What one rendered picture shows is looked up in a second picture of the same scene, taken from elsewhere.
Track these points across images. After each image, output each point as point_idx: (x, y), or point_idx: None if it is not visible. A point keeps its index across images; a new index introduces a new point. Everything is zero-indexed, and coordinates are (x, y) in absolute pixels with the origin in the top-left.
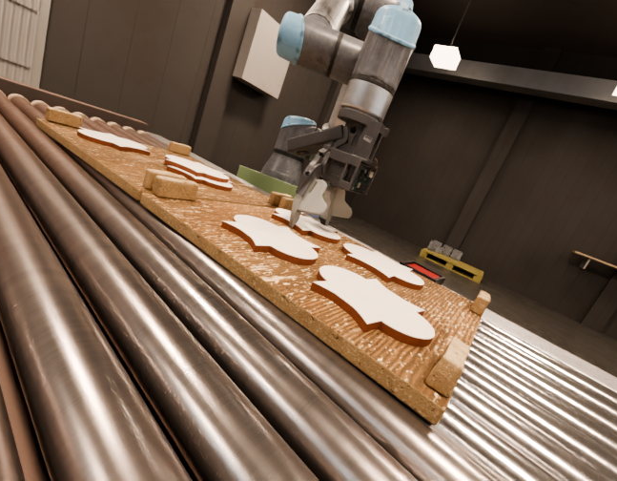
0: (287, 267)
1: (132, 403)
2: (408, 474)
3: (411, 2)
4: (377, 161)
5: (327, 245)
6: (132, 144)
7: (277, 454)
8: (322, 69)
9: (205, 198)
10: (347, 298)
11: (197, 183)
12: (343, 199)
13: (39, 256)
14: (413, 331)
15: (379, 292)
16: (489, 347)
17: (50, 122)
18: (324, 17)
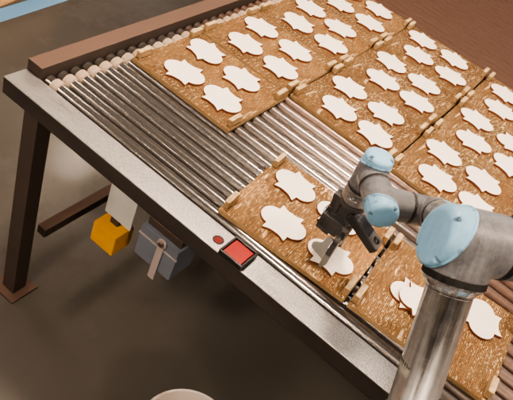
0: (324, 198)
1: (331, 162)
2: (289, 153)
3: (446, 203)
4: (326, 206)
5: (312, 235)
6: (474, 321)
7: (310, 155)
8: None
9: (383, 254)
10: (304, 180)
11: (403, 281)
12: (323, 241)
13: None
14: (285, 171)
15: (292, 189)
16: (234, 189)
17: (511, 317)
18: (438, 199)
